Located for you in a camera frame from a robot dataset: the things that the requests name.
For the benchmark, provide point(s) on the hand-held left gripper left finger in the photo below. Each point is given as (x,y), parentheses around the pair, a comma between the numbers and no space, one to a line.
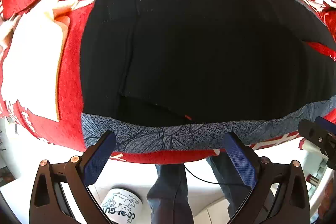
(99,158)

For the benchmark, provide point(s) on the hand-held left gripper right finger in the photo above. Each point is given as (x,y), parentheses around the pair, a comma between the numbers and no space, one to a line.
(240,158)

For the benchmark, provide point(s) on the black pants blue patterned trim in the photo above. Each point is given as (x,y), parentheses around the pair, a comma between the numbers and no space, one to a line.
(197,43)

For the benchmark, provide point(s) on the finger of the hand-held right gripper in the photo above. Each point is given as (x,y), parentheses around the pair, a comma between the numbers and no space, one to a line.
(319,137)

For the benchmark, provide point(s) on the person's left leg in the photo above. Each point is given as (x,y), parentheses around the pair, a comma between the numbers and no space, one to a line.
(170,195)

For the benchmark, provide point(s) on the white cartoon printed cup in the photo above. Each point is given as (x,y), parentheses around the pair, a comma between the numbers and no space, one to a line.
(120,203)

